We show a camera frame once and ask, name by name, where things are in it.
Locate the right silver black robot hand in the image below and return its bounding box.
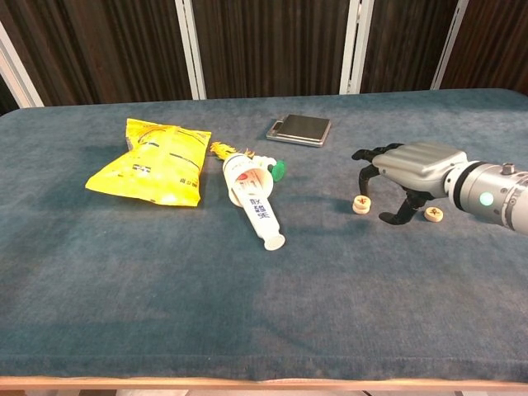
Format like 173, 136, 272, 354
351, 142, 469, 226

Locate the grey metal flat case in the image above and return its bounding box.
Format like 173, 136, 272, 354
266, 114, 332, 149

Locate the small bottle green cap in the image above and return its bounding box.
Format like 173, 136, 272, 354
252, 155, 288, 182

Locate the white tube blue text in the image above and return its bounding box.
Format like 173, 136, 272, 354
237, 172, 287, 252

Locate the white paper cup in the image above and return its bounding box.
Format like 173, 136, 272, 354
222, 153, 276, 207

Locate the yellow snack bag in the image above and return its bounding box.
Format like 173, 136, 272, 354
85, 118, 212, 209

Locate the blue table cloth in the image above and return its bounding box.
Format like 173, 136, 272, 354
0, 87, 528, 383

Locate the wooden table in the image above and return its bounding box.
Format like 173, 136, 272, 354
0, 375, 528, 392

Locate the white metal frame post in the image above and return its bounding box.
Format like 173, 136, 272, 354
174, 0, 207, 101
0, 20, 45, 109
430, 0, 470, 91
339, 0, 375, 96

